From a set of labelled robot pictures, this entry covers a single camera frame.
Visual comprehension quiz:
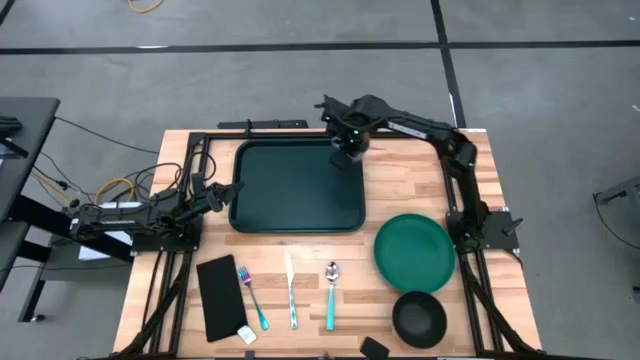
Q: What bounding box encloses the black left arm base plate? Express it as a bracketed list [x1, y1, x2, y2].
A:
[130, 214, 204, 253]

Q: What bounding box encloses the green round plate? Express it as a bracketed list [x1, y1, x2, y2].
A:
[373, 213, 457, 295]

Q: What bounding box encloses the long black floor cable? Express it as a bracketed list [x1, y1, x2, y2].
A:
[53, 116, 161, 155]

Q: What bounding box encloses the white napkin tag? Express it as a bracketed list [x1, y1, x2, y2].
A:
[236, 324, 258, 346]

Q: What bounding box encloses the black camera bar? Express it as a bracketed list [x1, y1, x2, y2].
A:
[217, 118, 310, 131]

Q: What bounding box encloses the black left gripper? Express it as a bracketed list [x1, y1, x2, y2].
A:
[189, 173, 245, 216]

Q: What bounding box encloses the black block object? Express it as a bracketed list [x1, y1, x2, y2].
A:
[359, 336, 390, 360]

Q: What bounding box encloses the iridescent fork teal handle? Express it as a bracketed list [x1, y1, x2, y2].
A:
[236, 265, 271, 332]

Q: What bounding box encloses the black cloth napkin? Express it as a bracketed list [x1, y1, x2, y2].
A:
[195, 253, 250, 344]

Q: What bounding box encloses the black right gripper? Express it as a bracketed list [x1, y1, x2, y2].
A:
[328, 124, 372, 170]

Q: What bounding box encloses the black aluminium rail frame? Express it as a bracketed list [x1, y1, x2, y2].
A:
[114, 128, 544, 360]

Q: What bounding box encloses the yellow floor cable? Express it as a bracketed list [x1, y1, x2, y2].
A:
[127, 0, 165, 14]

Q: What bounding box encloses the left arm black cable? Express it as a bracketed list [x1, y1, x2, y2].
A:
[134, 149, 219, 199]

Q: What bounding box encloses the silver spoon teal handle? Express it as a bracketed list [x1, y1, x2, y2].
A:
[324, 260, 341, 332]

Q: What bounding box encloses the black round bowl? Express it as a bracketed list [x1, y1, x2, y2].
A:
[391, 290, 449, 350]

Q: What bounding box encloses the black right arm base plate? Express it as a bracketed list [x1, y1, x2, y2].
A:
[446, 209, 524, 251]

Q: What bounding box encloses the grey metal stand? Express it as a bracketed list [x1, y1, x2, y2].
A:
[592, 174, 640, 221]

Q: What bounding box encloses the black cable with plug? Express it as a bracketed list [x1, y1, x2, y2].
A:
[37, 149, 101, 209]

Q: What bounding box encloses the dark green plastic tray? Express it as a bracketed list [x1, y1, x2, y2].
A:
[228, 138, 367, 235]

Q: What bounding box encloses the black desk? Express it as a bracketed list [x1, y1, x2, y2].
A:
[0, 96, 135, 324]

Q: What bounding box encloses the silver knife teal patterned handle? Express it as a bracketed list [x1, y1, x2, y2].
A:
[284, 249, 300, 331]

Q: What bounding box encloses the white paper sheet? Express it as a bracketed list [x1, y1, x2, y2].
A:
[78, 201, 134, 261]

